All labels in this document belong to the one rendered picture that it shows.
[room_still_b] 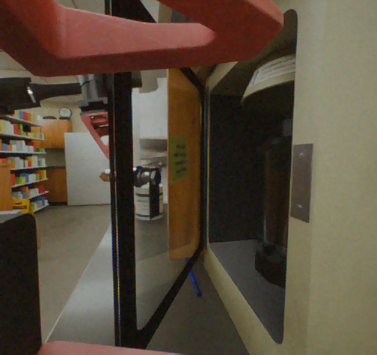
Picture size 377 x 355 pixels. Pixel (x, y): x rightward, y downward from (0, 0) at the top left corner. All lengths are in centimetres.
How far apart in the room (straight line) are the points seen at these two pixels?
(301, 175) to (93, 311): 41
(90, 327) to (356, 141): 44
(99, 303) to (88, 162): 484
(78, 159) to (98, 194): 97
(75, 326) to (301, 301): 35
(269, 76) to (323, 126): 14
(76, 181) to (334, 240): 526
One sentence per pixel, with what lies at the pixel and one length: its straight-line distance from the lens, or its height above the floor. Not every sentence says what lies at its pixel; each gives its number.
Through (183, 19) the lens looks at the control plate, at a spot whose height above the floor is 146.
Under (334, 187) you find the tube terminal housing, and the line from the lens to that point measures 21.
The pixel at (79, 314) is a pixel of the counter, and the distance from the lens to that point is 47.
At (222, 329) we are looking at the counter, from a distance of 41.
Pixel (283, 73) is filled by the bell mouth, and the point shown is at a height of 133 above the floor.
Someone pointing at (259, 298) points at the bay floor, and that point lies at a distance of 35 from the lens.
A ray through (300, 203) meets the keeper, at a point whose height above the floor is 118.
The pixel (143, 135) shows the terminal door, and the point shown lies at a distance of 23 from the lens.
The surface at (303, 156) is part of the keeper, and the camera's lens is 20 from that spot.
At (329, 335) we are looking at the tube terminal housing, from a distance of 27.
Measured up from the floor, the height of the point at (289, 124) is 128.
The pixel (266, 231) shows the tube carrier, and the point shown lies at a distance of 36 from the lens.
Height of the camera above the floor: 122
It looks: 5 degrees down
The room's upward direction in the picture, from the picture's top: straight up
